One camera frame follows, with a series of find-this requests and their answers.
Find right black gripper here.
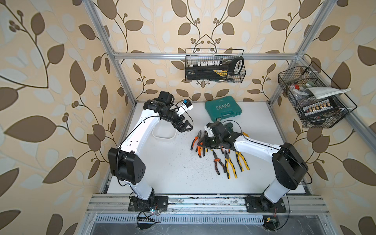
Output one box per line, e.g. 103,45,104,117
197,134,222,149

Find white plastic storage box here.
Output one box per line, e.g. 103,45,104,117
152,120,178,141

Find yellow black combination pliers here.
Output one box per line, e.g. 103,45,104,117
236,151,250,172
224,150,238,179

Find orange handled long-nose pliers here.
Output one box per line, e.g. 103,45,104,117
212,150,227,175

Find orange black combination pliers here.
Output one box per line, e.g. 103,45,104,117
191,130,202,150

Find small orange black pliers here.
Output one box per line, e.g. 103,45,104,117
196,141,206,158

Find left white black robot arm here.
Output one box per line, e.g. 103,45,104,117
108,91,193,203

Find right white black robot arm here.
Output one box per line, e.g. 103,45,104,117
197,129,308,206

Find green plastic tool case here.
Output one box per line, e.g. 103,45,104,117
205,96,242,122

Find black yellow tool case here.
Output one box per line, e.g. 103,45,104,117
185,65,229,80

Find white paper booklet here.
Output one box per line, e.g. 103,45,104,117
303,87,351,99

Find socket set tray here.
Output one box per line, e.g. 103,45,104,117
302,99,339,117

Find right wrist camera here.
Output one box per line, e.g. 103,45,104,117
205,121,230,139

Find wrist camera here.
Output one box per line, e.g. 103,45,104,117
177,99,193,117
205,121,230,139

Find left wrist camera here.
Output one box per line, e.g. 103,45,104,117
177,99,193,117

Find back black wire basket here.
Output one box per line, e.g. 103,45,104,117
185,48,246,83

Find black wire basket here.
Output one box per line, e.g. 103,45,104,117
185,48,246,83
278,62,357,129

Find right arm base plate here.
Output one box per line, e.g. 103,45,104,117
245,195,287,213

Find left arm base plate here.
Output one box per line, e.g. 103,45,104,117
128,195,168,212

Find right black wire basket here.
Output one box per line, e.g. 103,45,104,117
278,62,357,129

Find aluminium front rail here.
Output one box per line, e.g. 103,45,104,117
86,194,330,215

